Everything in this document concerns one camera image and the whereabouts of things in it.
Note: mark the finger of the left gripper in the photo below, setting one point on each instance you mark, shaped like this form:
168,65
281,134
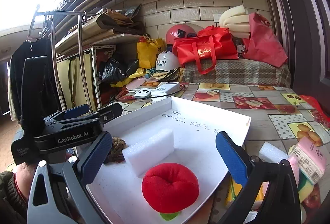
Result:
76,111
110,112

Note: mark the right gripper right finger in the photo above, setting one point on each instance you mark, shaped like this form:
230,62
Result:
281,203

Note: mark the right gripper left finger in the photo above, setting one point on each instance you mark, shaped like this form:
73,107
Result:
58,193

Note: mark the white bubble foam block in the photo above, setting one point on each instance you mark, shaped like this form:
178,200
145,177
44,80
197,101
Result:
271,154

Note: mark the operator left hand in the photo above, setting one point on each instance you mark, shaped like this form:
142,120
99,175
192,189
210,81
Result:
24,177

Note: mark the yellow green sponge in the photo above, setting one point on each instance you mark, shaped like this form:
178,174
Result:
305,188

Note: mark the black hanging garment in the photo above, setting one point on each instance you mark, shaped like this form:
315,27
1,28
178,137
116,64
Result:
31,78

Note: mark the white round-dial device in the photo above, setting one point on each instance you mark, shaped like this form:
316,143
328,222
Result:
141,93

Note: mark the black plastic bag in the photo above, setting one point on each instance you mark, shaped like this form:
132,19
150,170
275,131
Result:
115,71

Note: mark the white shallow cardboard box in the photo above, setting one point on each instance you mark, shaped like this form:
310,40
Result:
173,130

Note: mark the white foam block in box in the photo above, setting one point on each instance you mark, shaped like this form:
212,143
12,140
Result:
147,153

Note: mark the pink packaged sponge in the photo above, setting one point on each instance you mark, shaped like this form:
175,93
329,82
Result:
311,160

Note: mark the white power bank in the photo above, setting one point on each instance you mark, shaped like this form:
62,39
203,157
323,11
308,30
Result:
166,89

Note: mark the yellow shopping bag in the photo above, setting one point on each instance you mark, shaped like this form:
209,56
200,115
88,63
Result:
148,50

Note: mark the metal shelf with boards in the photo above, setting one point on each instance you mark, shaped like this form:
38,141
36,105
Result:
102,34

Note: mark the white helmet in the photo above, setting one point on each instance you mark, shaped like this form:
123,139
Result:
167,61

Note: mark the red plastic bag on table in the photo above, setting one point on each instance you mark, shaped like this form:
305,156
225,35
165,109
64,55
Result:
317,112

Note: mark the metal clothes rack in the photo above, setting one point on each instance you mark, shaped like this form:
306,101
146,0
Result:
82,19

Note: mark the red plush apple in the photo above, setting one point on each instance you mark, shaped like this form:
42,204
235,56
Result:
170,187

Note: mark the pink helmet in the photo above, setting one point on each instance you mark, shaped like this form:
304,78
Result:
179,31

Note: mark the plaid covered cabinet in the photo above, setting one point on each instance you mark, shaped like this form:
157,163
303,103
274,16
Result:
241,71

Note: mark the red shiny tote bag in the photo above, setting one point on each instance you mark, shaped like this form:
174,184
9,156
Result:
210,44

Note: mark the pink red fabric bag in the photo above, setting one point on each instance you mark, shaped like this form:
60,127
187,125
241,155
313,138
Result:
263,45

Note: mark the cream foam roll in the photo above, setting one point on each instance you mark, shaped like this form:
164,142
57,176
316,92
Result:
236,20

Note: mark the dark brown door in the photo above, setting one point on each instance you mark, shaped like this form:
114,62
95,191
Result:
303,28

